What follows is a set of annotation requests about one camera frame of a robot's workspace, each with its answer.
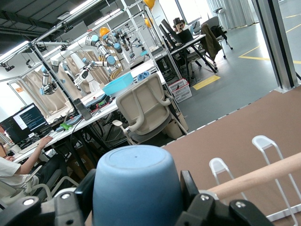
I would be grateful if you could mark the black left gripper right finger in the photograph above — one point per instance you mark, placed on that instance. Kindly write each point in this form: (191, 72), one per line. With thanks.
(207, 212)

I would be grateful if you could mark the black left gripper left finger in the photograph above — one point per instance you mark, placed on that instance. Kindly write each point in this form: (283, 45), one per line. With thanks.
(65, 212)

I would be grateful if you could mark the blue plastic cup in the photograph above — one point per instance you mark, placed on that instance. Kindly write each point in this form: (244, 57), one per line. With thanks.
(136, 183)

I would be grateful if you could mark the grey blue-jointed robot arm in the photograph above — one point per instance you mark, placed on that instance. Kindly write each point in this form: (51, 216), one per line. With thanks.
(48, 84)
(107, 56)

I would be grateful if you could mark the bare person forearm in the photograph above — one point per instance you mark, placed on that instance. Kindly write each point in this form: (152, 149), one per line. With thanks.
(30, 160)

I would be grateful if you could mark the bare person hand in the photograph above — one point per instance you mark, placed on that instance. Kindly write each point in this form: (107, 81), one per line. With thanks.
(45, 141)

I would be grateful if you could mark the white office chair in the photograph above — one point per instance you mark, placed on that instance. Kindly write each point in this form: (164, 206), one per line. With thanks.
(58, 186)

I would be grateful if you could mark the seated person white shirt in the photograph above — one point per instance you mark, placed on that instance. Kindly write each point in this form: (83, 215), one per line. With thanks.
(7, 171)

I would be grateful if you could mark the green plastic tool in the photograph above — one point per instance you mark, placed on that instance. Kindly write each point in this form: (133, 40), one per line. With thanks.
(67, 127)

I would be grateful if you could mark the beige waste bin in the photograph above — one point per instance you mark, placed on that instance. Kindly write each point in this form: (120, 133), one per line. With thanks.
(175, 128)

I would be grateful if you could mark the long white desk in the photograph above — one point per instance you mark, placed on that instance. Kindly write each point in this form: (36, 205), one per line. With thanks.
(82, 122)

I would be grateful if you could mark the brown table mat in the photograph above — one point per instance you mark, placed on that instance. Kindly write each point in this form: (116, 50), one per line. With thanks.
(235, 122)

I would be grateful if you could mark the black computer monitor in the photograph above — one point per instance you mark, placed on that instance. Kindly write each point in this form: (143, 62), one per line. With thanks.
(23, 122)

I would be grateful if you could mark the white basket red rim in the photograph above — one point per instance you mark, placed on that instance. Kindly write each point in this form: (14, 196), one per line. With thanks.
(179, 93)

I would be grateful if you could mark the beige office chair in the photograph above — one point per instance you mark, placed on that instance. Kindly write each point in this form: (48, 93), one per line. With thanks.
(145, 103)

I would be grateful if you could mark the white robot arms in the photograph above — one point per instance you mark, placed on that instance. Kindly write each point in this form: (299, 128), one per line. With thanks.
(35, 89)

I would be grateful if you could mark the blue plastic bin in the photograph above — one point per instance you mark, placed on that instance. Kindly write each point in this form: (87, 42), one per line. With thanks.
(120, 84)

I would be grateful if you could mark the blue tape rolls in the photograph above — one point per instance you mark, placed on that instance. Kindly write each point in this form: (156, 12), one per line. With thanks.
(143, 76)

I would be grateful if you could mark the olive jacket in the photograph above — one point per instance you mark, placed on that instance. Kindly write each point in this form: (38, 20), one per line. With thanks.
(211, 42)

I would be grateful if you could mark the aluminium pillar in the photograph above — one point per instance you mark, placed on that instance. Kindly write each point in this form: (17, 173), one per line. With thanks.
(277, 47)

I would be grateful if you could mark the black desk monitor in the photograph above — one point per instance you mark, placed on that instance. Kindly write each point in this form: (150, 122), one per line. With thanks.
(168, 33)

